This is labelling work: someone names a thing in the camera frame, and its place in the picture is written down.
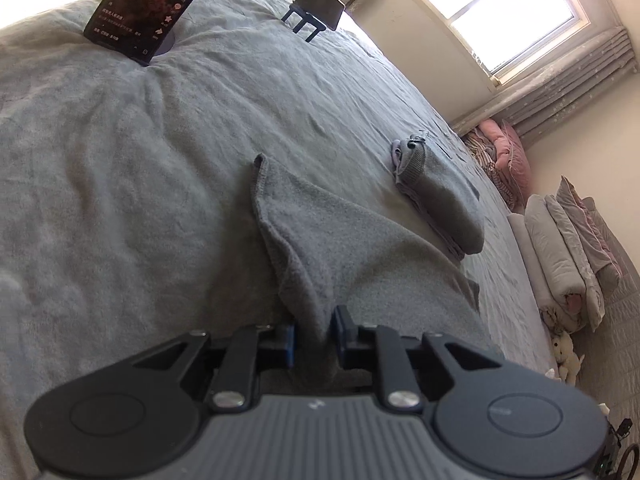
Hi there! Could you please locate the round black phone stand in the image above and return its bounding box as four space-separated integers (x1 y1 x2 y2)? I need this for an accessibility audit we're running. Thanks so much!
150 35 178 63

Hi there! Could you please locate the folded grey quilt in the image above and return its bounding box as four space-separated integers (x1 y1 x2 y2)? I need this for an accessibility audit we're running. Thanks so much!
545 194 608 331

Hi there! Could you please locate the white plush toy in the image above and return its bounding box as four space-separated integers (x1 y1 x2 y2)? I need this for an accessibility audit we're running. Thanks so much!
550 330 586 386

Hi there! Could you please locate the pink pillow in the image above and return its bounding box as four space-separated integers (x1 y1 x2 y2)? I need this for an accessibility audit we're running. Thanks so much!
472 119 531 208

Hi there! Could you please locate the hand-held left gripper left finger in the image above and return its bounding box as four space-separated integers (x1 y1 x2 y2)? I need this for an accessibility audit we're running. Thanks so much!
132 324 297 411

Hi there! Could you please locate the blue chair-shaped phone stand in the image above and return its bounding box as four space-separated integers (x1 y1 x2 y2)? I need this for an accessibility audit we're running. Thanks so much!
281 5 323 43

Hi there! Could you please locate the window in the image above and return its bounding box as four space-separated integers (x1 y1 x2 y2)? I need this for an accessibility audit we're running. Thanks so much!
395 0 593 86

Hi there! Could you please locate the beige star-print curtain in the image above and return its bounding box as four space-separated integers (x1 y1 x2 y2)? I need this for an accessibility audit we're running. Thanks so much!
452 25 638 136

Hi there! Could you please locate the sideways black smartphone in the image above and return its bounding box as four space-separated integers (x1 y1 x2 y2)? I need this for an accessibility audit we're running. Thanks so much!
299 0 346 31

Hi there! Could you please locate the folded grey knit garment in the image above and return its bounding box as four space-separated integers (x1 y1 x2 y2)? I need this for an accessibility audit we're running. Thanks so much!
392 137 485 255

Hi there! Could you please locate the grey ruffled-collar sweater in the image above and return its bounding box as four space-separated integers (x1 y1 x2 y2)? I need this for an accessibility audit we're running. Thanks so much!
251 153 506 396

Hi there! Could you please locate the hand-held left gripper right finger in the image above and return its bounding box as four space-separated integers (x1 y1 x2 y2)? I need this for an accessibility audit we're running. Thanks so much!
331 305 506 411

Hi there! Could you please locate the upright black smartphone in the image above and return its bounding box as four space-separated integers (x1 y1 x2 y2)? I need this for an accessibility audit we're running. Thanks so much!
82 0 231 66

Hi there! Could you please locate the grey pink-trimmed pillow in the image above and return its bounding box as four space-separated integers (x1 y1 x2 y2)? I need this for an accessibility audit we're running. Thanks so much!
556 175 623 288

